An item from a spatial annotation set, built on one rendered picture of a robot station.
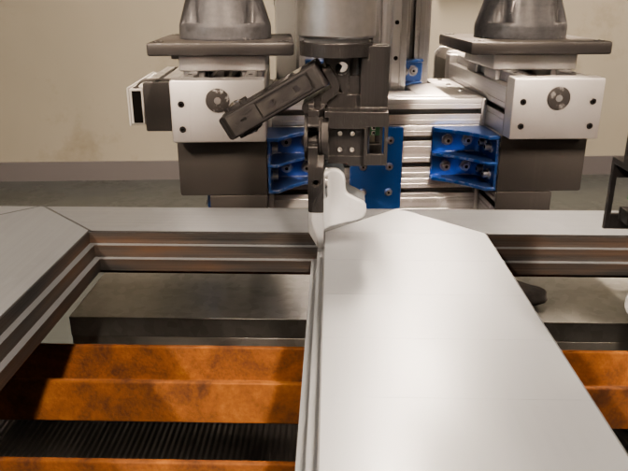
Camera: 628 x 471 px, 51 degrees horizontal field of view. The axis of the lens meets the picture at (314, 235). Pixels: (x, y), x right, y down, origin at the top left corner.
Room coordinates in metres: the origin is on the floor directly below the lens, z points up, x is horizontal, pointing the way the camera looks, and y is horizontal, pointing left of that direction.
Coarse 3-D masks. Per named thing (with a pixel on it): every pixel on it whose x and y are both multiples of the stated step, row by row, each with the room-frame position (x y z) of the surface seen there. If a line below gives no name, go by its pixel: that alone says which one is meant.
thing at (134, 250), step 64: (64, 256) 0.63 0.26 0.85; (128, 256) 0.70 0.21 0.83; (192, 256) 0.69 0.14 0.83; (256, 256) 0.69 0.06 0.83; (320, 256) 0.66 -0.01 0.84; (512, 256) 0.68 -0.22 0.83; (576, 256) 0.68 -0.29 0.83; (0, 320) 0.49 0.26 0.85; (320, 320) 0.51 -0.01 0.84; (0, 384) 0.45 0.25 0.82
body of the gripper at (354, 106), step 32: (352, 64) 0.65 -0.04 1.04; (384, 64) 0.65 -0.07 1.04; (320, 96) 0.65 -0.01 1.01; (352, 96) 0.65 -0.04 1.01; (384, 96) 0.65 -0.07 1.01; (320, 128) 0.63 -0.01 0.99; (352, 128) 0.63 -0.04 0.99; (384, 128) 0.63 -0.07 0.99; (352, 160) 0.64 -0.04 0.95; (384, 160) 0.63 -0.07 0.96
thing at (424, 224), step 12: (372, 216) 0.76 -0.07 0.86; (384, 216) 0.76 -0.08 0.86; (396, 216) 0.76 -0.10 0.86; (408, 216) 0.76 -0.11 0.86; (420, 216) 0.76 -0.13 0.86; (336, 228) 0.71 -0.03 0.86; (348, 228) 0.71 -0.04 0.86; (360, 228) 0.71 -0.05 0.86; (372, 228) 0.71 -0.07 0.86; (384, 228) 0.71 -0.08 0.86; (396, 228) 0.71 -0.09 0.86; (408, 228) 0.71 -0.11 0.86; (420, 228) 0.71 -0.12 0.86; (432, 228) 0.71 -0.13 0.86; (444, 228) 0.71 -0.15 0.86; (456, 228) 0.71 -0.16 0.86
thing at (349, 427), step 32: (320, 416) 0.35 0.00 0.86; (352, 416) 0.35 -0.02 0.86; (384, 416) 0.35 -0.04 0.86; (416, 416) 0.35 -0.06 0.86; (448, 416) 0.35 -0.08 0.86; (480, 416) 0.35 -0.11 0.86; (512, 416) 0.35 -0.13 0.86; (544, 416) 0.35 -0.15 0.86; (576, 416) 0.35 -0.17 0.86; (320, 448) 0.32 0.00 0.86; (352, 448) 0.32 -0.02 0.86; (384, 448) 0.32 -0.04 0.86; (416, 448) 0.32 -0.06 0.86; (448, 448) 0.32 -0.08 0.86; (480, 448) 0.32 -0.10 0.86; (512, 448) 0.32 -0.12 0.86; (544, 448) 0.32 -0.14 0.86; (576, 448) 0.32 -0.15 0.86; (608, 448) 0.32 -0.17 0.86
